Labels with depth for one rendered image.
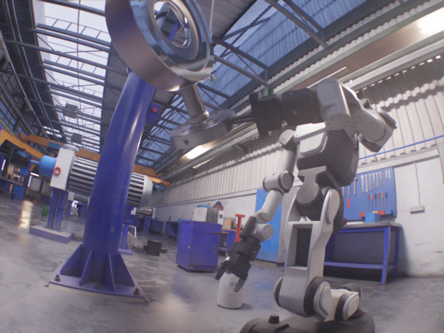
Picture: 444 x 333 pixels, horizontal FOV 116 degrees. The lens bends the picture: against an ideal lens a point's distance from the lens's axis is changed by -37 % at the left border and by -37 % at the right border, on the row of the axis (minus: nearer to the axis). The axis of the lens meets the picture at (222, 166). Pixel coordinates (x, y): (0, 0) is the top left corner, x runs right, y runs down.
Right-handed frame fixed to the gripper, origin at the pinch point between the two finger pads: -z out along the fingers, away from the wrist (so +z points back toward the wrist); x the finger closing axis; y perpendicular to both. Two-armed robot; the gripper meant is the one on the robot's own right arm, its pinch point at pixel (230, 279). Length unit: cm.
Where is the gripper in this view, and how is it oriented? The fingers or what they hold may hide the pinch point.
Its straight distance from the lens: 87.0
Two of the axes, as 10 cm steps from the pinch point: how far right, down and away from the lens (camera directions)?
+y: 5.6, -2.1, -8.0
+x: -6.6, -7.0, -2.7
